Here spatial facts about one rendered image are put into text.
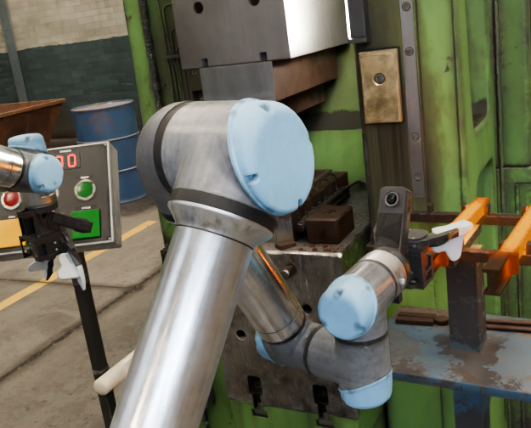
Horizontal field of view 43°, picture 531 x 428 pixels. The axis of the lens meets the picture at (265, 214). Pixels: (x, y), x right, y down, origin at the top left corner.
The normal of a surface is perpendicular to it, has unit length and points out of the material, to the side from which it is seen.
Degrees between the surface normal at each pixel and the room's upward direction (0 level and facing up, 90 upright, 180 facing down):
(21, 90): 90
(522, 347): 0
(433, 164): 90
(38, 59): 91
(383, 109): 90
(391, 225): 61
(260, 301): 110
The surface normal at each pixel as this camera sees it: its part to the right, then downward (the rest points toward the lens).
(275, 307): 0.44, 0.39
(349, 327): -0.52, 0.30
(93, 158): -0.08, -0.23
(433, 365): -0.13, -0.95
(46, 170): 0.84, 0.04
